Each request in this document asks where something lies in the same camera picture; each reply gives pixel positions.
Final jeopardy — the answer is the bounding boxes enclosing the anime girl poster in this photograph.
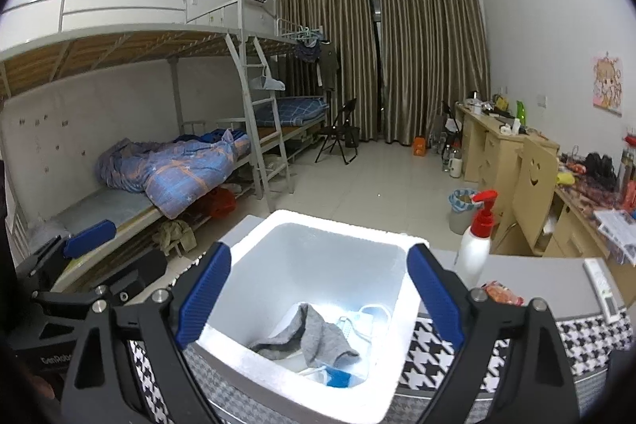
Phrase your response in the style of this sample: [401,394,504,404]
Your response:
[592,53,623,115]

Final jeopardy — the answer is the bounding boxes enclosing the grey trash bin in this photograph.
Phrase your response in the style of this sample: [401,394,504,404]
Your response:
[448,188,477,234]

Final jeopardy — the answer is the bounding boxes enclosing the red snack packet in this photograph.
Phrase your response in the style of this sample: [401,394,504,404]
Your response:
[482,281,524,307]

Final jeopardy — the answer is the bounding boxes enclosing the black folding chair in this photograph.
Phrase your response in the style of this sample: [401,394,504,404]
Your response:
[315,98,360,166]

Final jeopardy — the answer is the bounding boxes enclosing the orange container on floor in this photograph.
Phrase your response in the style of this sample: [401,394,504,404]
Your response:
[413,136,427,157]

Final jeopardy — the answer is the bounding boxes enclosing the wooden desk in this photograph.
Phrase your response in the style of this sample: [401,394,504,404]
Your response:
[455,105,635,273]

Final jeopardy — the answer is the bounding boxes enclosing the houndstooth table mat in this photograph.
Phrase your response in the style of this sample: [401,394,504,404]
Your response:
[128,307,635,423]

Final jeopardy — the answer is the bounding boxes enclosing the white pump bottle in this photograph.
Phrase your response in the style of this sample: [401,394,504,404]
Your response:
[454,190,498,289]

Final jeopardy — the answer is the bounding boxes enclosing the white remote control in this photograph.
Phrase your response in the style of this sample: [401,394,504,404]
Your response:
[583,258,621,325]

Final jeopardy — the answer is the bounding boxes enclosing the metal bunk bed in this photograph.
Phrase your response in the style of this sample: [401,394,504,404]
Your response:
[1,0,327,292]

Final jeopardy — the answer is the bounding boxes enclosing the white foam box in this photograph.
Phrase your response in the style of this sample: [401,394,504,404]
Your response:
[193,210,421,423]

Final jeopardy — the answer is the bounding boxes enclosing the brown curtains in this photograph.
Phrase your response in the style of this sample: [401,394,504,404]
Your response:
[276,0,492,145]

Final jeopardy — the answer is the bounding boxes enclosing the grey sock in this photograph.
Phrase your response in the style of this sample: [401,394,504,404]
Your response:
[249,302,360,367]

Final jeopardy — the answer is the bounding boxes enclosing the wooden smiley chair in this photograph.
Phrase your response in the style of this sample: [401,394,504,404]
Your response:
[492,139,558,257]

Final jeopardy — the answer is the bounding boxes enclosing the papers on desk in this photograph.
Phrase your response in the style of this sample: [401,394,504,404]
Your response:
[594,209,635,265]

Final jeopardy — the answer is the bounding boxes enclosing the blue face mask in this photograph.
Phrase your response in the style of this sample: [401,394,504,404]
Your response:
[297,304,392,389]

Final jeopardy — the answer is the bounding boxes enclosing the left hand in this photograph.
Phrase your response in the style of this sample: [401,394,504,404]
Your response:
[21,365,60,404]

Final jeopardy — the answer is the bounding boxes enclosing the black headphones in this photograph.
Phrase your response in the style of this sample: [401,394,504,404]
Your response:
[583,152,617,192]

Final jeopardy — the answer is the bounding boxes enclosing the blue plaid quilt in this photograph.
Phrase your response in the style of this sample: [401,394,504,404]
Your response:
[95,129,251,219]

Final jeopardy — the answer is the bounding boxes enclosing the red bag under bed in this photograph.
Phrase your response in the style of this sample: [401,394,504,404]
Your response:
[197,187,237,219]

